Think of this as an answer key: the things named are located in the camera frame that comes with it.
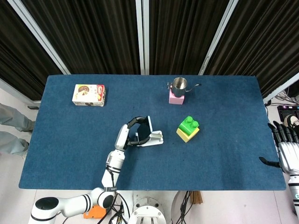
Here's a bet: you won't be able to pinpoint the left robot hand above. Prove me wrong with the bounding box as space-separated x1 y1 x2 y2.
114 115 152 151

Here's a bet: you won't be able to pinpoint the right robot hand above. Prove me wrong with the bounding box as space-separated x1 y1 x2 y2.
258 122 299 175

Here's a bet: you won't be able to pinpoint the black smartphone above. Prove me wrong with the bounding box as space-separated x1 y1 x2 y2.
136 115 154 142

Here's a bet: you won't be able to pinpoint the white folding phone stand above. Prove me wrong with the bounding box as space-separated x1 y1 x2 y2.
135 116 164 147

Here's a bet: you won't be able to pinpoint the blue felt table cloth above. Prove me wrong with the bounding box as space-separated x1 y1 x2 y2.
18 74 286 191

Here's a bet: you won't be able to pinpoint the black and white sneaker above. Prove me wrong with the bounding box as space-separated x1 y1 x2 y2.
283 114 299 130

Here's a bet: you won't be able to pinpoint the black floor device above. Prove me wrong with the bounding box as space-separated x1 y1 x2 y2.
277 105 299 124

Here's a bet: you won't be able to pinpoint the cookie box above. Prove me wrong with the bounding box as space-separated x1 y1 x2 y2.
71 84 107 107

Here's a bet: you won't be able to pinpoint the yellow cube block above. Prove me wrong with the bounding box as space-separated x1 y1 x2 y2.
176 127 200 143

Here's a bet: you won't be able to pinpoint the pink cube block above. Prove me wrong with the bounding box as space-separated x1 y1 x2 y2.
169 90 185 105

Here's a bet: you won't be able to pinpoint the green studded toy brick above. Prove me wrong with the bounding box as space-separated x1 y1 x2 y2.
178 116 200 136

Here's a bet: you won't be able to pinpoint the stainless steel gooseneck pitcher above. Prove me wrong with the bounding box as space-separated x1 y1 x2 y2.
166 77 202 98

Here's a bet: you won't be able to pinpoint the white robot torso base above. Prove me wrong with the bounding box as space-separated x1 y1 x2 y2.
116 190 179 224

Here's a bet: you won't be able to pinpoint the orange box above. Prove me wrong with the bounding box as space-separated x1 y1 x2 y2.
83 204 108 219

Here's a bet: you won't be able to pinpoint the black pleated curtain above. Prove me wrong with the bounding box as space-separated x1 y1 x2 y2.
0 0 299 101

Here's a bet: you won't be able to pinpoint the person's grey trouser legs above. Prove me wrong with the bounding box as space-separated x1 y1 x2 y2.
0 103 36 161

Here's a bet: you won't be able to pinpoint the black cable bundle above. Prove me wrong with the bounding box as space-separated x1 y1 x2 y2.
175 190 196 224

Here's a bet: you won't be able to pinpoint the white frame post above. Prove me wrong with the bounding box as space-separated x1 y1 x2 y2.
198 0 240 76
7 0 71 75
135 0 150 75

